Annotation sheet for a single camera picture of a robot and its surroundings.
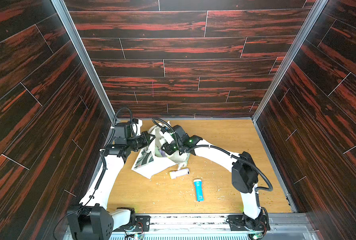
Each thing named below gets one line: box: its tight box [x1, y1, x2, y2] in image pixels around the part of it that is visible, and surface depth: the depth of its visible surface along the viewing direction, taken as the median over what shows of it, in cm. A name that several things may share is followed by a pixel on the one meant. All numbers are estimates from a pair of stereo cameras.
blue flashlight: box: [193, 179, 205, 202], surface depth 86 cm
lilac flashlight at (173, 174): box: [169, 168, 190, 180], surface depth 90 cm
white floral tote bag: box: [131, 125, 190, 179], surface depth 78 cm
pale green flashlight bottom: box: [159, 131, 175, 145], surface depth 78 cm
